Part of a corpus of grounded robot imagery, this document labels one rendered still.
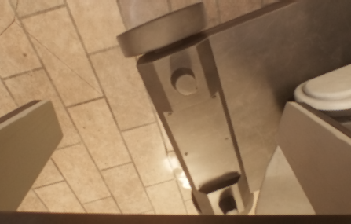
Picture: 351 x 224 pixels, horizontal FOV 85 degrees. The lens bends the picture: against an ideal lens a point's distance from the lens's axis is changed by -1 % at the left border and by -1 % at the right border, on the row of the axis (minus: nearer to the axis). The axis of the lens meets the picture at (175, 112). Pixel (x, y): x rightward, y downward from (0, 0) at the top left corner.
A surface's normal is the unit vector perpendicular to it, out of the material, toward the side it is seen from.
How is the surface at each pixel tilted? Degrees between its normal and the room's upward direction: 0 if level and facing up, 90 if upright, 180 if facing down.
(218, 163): 0
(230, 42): 0
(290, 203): 114
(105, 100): 0
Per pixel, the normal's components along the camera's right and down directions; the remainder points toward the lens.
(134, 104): 0.11, 0.40
